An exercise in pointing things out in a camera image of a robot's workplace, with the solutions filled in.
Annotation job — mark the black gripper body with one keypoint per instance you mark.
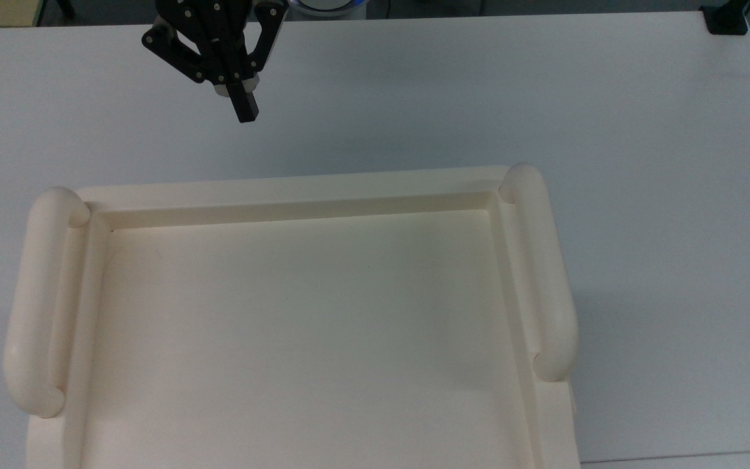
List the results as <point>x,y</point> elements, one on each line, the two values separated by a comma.
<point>219,8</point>

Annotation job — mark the black furniture leg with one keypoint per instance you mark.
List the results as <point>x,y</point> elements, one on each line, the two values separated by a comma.
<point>66,8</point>

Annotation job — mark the black table clamp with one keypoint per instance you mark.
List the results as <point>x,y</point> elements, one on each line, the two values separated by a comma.
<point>726,16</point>

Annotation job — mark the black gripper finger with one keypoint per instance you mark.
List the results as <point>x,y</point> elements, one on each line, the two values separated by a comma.
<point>219,58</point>
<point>267,39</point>

